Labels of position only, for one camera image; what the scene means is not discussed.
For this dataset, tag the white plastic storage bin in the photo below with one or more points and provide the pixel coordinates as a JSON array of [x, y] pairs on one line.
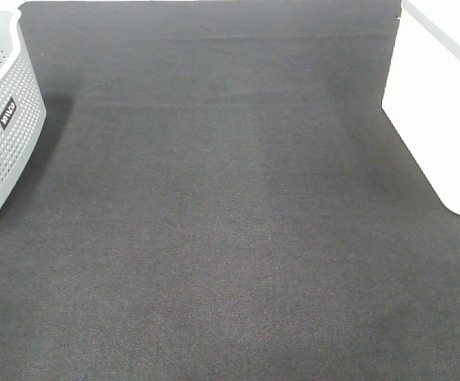
[[422, 92]]

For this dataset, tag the grey perforated laundry basket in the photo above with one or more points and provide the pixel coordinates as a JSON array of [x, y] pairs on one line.
[[22, 109]]

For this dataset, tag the black fabric table mat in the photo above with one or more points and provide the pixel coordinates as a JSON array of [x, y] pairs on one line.
[[217, 195]]

